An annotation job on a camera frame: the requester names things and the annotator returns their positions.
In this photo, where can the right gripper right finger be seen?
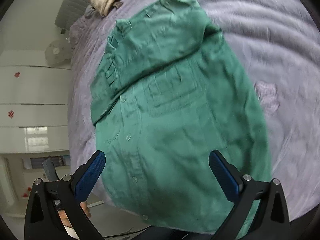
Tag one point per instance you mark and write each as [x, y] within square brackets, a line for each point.
[271, 220]

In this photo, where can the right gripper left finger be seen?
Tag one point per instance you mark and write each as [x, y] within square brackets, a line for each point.
[42, 220]

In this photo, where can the green shirt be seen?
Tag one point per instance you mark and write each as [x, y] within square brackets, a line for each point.
[168, 91]

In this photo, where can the person right hand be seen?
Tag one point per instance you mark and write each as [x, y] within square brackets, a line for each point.
[66, 215]

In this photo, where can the white wardrobe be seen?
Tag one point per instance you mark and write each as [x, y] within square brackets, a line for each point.
[33, 103]

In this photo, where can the white fan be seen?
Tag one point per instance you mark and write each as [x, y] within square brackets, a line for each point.
[58, 52]

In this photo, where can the grey embossed bedspread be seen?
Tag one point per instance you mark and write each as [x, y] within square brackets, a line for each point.
[277, 41]

